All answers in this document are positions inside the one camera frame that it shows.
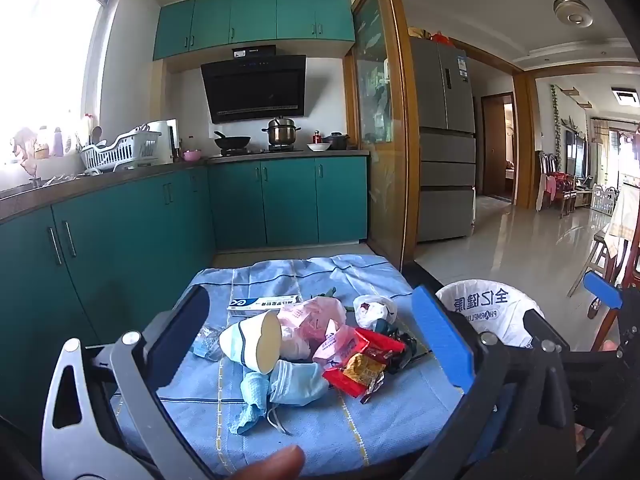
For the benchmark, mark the white tissue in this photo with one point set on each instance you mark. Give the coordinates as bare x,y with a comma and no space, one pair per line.
295,350

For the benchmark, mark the blue checked tablecloth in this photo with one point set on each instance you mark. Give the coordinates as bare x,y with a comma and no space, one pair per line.
350,435

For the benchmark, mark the teal upper cabinets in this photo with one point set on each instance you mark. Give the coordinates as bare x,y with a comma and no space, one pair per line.
250,15

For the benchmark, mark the lavender bottle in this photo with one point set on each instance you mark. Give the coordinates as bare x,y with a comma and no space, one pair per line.
57,144

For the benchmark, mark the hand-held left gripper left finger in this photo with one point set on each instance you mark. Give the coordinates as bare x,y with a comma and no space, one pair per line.
186,327

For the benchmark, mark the green leafy vegetable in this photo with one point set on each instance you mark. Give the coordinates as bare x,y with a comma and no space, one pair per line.
327,292

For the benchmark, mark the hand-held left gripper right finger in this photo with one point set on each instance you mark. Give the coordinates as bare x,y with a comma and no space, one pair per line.
442,340

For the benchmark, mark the ceiling fan light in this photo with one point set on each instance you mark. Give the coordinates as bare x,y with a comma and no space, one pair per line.
572,10

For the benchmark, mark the white paper cup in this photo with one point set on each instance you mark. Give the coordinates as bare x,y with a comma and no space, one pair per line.
245,342

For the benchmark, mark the wooden chair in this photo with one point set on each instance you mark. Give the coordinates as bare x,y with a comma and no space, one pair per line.
600,255

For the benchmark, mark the red items on refrigerator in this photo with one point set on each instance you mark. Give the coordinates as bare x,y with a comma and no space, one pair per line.
441,39

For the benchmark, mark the gold snack wrapper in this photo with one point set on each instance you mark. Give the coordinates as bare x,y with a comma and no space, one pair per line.
362,369

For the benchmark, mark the white baby fence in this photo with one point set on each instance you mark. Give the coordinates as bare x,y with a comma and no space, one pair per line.
606,202

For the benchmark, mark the dark snack wrapper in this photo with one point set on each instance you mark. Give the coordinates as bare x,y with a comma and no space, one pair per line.
405,352

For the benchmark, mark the wooden doorway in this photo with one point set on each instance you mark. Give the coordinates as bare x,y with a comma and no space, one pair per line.
492,160

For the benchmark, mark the grey refrigerator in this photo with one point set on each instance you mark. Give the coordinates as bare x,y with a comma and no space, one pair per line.
445,160

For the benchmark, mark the white-lined trash bin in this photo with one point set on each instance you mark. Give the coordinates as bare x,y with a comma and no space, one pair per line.
480,310

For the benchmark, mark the green vine decoration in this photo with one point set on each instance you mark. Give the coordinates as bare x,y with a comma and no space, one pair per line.
555,115

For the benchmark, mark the wooden sliding glass door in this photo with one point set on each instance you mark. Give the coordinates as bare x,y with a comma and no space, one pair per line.
380,110

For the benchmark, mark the wooden dining chairs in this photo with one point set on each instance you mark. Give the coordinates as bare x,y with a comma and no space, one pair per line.
555,185

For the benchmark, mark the kitchen window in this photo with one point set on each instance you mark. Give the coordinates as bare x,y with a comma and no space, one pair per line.
50,60

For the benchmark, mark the person's left hand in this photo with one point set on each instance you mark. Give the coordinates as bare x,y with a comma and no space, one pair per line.
270,465

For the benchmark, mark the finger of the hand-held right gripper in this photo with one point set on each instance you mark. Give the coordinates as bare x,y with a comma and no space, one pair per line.
602,290

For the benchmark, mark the teal cabinets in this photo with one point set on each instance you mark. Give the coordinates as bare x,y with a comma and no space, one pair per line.
285,200
250,15

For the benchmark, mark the pink bowl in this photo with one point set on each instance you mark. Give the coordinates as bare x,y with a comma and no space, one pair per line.
192,155

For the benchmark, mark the white bowl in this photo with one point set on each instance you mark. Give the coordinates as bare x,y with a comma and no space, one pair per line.
318,147

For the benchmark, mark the black wok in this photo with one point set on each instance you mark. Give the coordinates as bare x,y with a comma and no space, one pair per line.
235,141

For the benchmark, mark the white dish rack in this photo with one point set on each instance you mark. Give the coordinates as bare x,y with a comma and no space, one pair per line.
125,152

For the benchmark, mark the white and blue medicine box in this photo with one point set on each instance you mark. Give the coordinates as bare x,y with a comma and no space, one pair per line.
260,305

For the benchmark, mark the black range hood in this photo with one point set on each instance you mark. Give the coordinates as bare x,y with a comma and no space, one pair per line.
255,90

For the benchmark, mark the steel cooking pot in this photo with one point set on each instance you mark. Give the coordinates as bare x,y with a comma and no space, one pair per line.
281,134

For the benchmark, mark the red snack wrapper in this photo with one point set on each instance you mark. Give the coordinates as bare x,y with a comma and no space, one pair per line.
345,385

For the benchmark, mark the teal lower cabinets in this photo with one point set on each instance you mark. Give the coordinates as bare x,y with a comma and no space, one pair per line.
285,200

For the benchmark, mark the white plastic bag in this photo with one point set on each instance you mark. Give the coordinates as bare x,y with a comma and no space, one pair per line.
367,310

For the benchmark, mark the white plastic bottle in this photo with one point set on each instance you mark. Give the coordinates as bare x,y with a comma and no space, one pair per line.
43,145

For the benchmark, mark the black lidded pot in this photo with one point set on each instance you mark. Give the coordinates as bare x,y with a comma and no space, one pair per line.
336,141

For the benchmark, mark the white kitchen appliance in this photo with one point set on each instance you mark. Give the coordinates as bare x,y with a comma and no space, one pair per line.
162,129

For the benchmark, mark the pink printed plastic bag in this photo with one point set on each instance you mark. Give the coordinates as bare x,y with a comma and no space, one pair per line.
305,317

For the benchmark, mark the clear plastic wrapper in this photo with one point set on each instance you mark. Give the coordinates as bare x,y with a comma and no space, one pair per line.
207,345

